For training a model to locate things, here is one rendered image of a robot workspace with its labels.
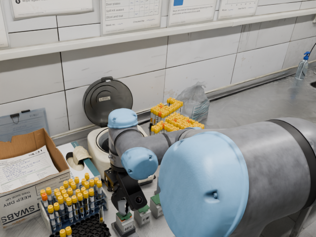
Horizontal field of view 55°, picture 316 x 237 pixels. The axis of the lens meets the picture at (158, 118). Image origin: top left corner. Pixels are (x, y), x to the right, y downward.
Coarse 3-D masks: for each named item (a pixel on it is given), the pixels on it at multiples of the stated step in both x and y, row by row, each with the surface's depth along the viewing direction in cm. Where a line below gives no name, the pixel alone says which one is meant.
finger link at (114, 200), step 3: (114, 195) 86; (111, 198) 88; (114, 198) 87; (117, 198) 87; (120, 198) 88; (111, 201) 88; (114, 201) 87; (117, 201) 88; (114, 204) 88; (117, 204) 89; (117, 207) 89
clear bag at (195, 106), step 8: (192, 88) 157; (200, 88) 157; (184, 96) 156; (192, 96) 155; (200, 96) 155; (184, 104) 154; (192, 104) 152; (200, 104) 154; (208, 104) 163; (184, 112) 154; (192, 112) 153; (200, 112) 157; (200, 120) 161
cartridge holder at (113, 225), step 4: (112, 224) 100; (116, 224) 98; (116, 228) 98; (132, 228) 97; (116, 232) 98; (120, 232) 96; (124, 232) 95; (128, 232) 96; (132, 232) 97; (120, 236) 96; (124, 236) 96; (128, 236) 97; (132, 236) 97; (136, 236) 97
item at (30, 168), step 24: (0, 144) 114; (24, 144) 120; (48, 144) 121; (0, 168) 112; (24, 168) 113; (48, 168) 114; (0, 192) 103; (24, 192) 96; (0, 216) 96; (24, 216) 101
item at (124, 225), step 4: (116, 216) 96; (116, 220) 97; (120, 220) 94; (124, 220) 94; (128, 220) 95; (132, 220) 95; (120, 224) 95; (124, 224) 94; (128, 224) 95; (132, 224) 96; (120, 228) 96; (124, 228) 95; (128, 228) 96
